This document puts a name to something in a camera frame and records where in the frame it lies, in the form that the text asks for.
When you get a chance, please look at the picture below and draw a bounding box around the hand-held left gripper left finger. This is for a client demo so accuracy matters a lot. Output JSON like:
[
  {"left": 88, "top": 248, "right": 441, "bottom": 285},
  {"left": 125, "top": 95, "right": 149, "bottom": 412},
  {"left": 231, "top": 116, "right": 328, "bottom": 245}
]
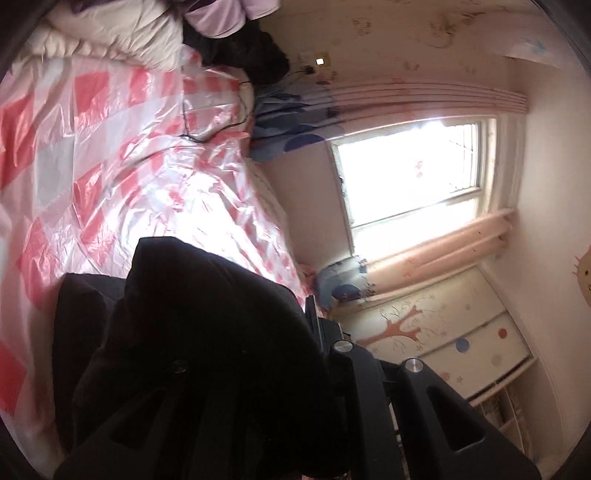
[{"left": 54, "top": 360, "right": 259, "bottom": 480}]

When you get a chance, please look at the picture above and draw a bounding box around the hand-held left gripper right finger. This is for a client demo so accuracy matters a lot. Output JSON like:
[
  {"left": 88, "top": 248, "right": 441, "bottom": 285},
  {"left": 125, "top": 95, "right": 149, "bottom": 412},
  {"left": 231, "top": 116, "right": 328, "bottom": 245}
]
[{"left": 305, "top": 295, "right": 542, "bottom": 480}]

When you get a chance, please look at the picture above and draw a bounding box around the black puffer jacket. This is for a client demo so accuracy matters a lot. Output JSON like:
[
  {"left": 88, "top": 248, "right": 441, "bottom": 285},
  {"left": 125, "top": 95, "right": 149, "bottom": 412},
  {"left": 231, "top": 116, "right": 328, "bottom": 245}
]
[{"left": 52, "top": 236, "right": 352, "bottom": 480}]

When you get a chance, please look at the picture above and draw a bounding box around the black clothes pile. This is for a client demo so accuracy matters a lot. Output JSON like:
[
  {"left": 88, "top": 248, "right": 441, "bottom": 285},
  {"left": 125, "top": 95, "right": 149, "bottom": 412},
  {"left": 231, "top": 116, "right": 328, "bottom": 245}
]
[{"left": 182, "top": 21, "right": 291, "bottom": 88}]

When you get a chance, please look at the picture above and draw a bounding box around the white wardrobe with tree decal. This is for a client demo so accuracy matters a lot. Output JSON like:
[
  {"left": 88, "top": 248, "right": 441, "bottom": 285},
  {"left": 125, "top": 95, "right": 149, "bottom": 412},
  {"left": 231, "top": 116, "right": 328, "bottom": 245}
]
[{"left": 342, "top": 265, "right": 541, "bottom": 457}]

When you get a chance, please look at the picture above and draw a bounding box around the bright window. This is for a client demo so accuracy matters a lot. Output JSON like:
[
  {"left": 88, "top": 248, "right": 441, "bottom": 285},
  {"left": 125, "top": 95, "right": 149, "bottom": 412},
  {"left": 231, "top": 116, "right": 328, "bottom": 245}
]
[{"left": 330, "top": 117, "right": 497, "bottom": 257}]

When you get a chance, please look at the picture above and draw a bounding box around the pink checkered plastic bed cover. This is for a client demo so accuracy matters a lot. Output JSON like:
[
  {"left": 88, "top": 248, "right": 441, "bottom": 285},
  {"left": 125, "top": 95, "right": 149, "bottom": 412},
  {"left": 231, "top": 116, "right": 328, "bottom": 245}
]
[{"left": 0, "top": 46, "right": 324, "bottom": 467}]

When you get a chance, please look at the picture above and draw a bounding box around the black charging cable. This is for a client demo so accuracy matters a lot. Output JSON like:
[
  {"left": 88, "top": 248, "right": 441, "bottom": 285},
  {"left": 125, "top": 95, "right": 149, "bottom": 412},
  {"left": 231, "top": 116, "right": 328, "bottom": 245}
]
[{"left": 180, "top": 67, "right": 315, "bottom": 144}]

